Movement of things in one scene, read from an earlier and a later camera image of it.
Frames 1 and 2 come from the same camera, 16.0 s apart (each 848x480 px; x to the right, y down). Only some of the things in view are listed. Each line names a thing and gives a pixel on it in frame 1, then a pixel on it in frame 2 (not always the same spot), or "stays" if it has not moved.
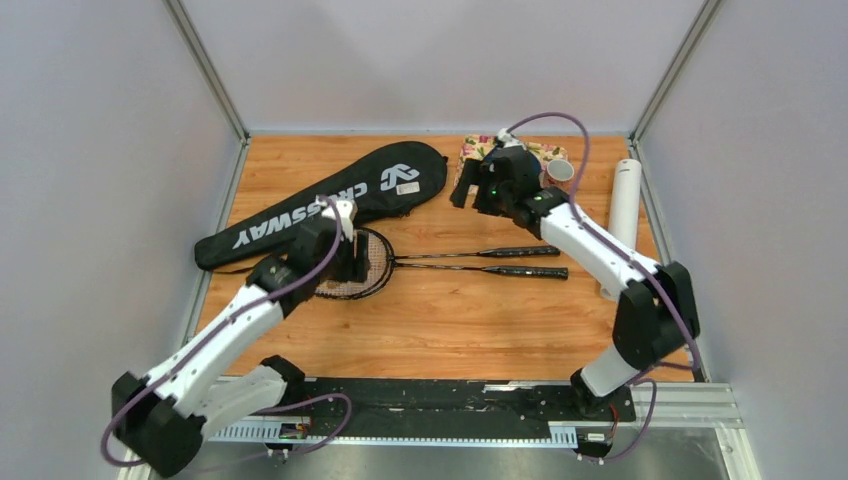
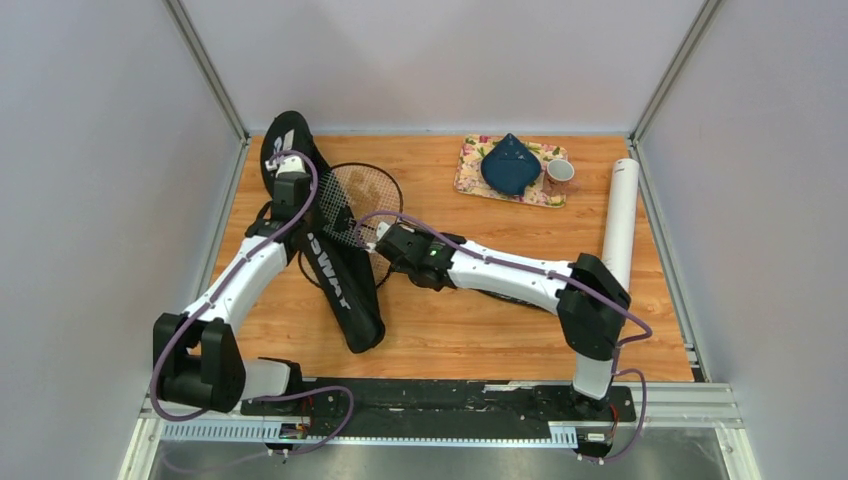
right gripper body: [506, 197] -> [416, 232]
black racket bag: [385, 183] -> [338, 256]
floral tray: [479, 146] stays
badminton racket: [382, 260] -> [370, 196]
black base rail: [433, 407] stays
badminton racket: [382, 264] -> [482, 295]
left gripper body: [328, 270] -> [310, 189]
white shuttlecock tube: [625, 200] stays
